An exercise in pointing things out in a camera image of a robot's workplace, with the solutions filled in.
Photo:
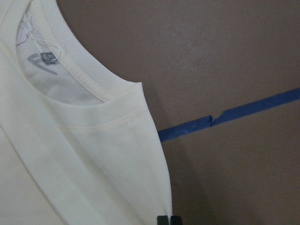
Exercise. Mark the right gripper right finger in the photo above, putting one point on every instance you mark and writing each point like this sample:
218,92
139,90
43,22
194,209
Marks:
175,219

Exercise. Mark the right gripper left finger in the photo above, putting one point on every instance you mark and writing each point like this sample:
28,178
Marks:
163,217

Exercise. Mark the cream long-sleeve cat shirt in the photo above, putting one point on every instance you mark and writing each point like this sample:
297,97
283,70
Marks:
78,145

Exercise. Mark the brown paper table cover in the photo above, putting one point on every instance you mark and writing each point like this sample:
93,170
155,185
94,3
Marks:
222,78

